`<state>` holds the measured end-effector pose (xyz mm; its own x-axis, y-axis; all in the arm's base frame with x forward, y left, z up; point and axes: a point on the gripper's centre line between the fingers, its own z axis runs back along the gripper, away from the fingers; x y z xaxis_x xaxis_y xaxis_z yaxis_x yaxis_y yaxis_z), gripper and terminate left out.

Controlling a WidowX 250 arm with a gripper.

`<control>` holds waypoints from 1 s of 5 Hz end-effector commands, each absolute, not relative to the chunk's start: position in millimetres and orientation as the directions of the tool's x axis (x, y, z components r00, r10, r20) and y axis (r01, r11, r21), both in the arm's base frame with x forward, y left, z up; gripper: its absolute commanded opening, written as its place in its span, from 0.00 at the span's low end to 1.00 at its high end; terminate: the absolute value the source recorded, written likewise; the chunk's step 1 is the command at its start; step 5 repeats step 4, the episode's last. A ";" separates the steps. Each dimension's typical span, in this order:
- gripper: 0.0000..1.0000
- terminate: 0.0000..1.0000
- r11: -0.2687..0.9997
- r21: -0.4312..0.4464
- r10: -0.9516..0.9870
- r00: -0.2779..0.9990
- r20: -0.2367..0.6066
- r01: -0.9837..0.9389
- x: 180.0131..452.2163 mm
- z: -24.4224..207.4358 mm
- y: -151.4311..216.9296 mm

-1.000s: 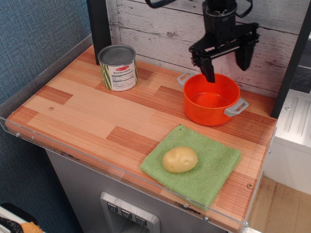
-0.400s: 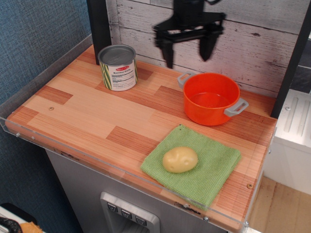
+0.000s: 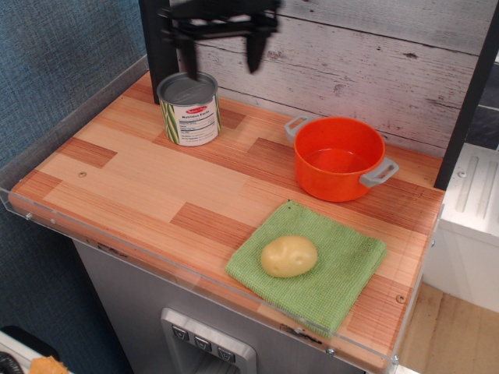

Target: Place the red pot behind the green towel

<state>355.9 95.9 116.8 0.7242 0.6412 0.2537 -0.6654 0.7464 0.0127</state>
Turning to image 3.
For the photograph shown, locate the orange toy pot grey handles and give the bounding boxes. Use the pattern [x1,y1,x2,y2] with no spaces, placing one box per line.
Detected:
[284,116,399,203]

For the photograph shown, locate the toy tin can white label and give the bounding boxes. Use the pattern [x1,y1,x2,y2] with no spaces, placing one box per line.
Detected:
[157,72,221,146]

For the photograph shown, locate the grey toy fridge cabinet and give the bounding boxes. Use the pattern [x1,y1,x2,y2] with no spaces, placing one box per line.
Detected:
[76,242,361,373]

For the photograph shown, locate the black right frame post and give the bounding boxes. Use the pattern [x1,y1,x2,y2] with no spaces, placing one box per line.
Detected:
[434,2,498,191]

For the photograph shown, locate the clear acrylic table guard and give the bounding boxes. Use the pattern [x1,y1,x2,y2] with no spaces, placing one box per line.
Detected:
[1,59,444,373]

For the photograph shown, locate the silver dispenser panel with buttons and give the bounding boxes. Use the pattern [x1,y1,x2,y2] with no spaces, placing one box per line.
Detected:
[161,308,257,373]

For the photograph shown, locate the orange plush object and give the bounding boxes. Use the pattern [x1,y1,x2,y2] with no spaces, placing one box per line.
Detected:
[28,356,69,374]

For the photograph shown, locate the black frame post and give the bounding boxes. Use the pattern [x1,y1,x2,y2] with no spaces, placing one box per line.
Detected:
[434,2,498,191]
[139,0,179,104]

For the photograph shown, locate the black left frame post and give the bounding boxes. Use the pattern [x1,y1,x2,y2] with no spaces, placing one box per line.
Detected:
[139,0,179,104]

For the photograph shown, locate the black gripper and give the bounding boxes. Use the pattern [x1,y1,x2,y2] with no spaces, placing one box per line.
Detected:
[158,0,281,81]

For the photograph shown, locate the green microfibre towel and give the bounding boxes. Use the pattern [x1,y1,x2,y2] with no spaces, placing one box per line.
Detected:
[225,200,388,337]

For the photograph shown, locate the yellow toy potato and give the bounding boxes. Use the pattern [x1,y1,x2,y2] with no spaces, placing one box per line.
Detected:
[260,235,318,278]

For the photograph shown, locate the white toy sink unit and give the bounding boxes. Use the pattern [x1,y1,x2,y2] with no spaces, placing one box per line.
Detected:
[423,143,498,312]

